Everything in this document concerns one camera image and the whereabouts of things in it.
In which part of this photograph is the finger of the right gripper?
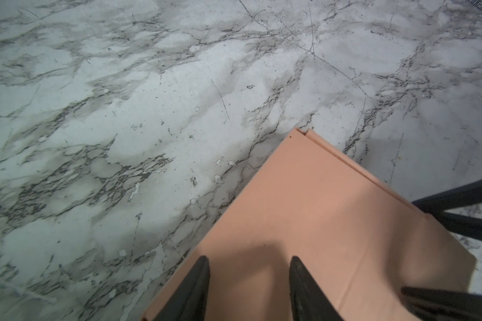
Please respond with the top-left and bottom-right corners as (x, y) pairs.
(401, 287), (482, 321)
(412, 180), (482, 242)

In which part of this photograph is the pink paper box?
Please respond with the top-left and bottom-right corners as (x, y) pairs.
(142, 129), (476, 320)

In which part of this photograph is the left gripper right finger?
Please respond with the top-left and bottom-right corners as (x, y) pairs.
(289, 256), (343, 321)

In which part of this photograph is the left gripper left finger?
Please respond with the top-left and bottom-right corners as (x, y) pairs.
(153, 255), (210, 321)

